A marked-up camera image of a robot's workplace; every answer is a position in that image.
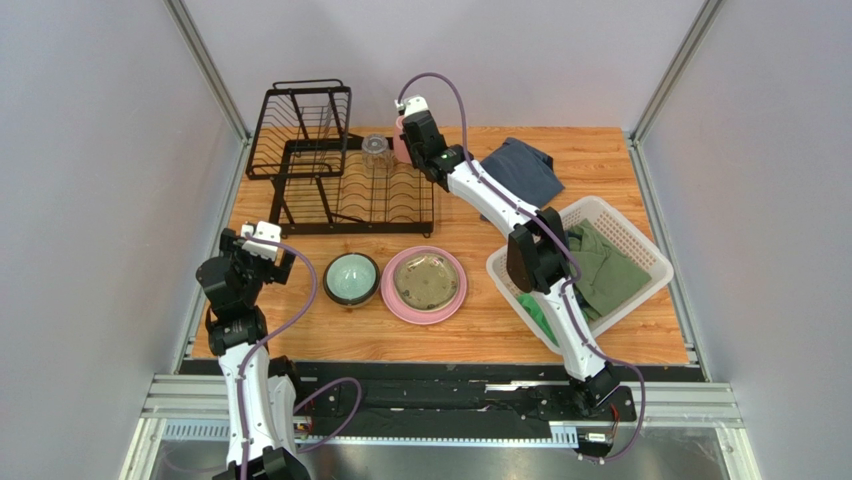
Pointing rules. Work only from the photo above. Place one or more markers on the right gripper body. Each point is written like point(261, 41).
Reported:
point(416, 127)

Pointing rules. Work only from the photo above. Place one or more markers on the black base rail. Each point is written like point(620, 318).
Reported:
point(438, 404)

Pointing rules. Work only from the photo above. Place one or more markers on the clear glass cup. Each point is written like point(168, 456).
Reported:
point(376, 154)

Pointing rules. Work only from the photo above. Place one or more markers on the pink plate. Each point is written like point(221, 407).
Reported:
point(424, 285)

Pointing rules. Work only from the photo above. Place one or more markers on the olive green shirt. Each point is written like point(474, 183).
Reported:
point(608, 277)

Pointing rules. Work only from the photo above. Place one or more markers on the pink mug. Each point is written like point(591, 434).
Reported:
point(400, 149)

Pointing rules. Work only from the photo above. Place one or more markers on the cream patterned plate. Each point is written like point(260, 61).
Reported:
point(426, 307)

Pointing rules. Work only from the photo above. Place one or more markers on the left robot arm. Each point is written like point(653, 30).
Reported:
point(246, 359)

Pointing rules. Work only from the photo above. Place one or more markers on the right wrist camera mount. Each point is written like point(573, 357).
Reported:
point(411, 105)

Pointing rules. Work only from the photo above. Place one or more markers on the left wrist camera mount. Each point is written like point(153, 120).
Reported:
point(261, 239)

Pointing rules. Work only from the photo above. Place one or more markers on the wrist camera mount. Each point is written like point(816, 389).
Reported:
point(261, 239)
point(411, 105)

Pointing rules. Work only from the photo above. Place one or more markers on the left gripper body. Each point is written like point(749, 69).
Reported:
point(266, 273)

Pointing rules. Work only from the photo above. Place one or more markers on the black wire dish rack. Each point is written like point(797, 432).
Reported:
point(304, 146)

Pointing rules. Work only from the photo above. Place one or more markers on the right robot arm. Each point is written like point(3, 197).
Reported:
point(538, 260)

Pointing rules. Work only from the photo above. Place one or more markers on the bright green towel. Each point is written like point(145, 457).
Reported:
point(532, 308)

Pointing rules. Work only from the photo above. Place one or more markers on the folded blue cloth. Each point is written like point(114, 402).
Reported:
point(525, 171)

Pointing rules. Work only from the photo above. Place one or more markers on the white plastic basket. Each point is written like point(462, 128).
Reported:
point(621, 233)

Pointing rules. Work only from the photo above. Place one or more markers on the beige brown bowl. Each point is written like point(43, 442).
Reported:
point(329, 293)

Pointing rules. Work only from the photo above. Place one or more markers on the light green bowl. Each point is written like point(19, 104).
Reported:
point(351, 277)

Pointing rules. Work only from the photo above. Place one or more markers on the clear glass plate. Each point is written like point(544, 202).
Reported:
point(426, 282)

